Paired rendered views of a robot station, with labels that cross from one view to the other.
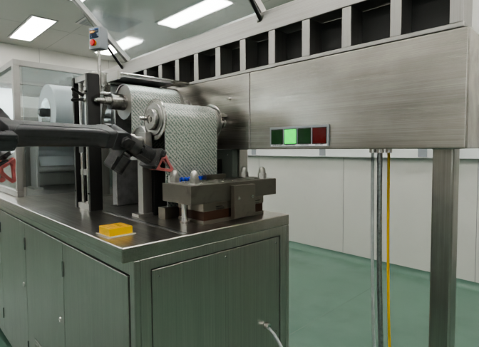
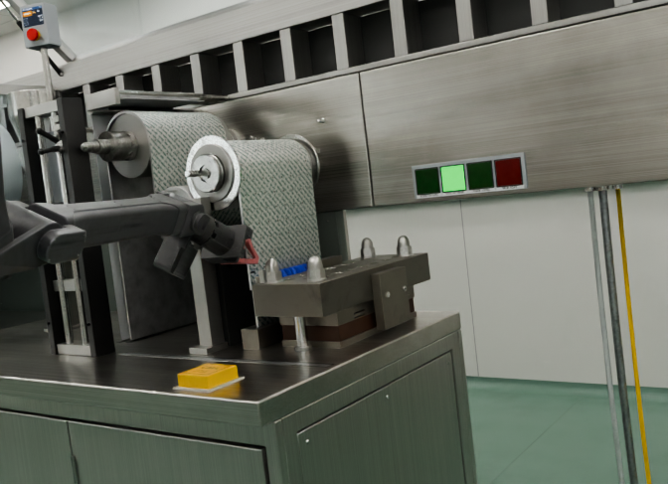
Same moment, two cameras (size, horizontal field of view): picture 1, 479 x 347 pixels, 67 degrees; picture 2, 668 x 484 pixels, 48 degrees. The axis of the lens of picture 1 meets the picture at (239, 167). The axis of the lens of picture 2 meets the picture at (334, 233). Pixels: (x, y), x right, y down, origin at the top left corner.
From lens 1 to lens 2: 0.39 m
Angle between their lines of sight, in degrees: 10
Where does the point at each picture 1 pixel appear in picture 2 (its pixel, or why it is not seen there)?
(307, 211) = not seen: hidden behind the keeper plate
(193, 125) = (278, 175)
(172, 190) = (278, 295)
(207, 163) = (304, 241)
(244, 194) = (394, 285)
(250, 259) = (418, 395)
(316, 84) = (493, 87)
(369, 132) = (596, 160)
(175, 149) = (257, 222)
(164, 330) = not seen: outside the picture
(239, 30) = not seen: outside the picture
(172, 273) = (323, 434)
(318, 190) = not seen: hidden behind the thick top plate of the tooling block
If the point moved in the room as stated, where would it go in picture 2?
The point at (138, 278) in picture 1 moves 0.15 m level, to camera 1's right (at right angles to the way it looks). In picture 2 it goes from (283, 448) to (380, 431)
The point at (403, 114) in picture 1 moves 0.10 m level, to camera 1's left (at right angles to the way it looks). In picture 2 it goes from (651, 127) to (598, 133)
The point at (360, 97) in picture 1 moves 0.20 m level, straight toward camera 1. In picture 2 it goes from (575, 105) to (597, 93)
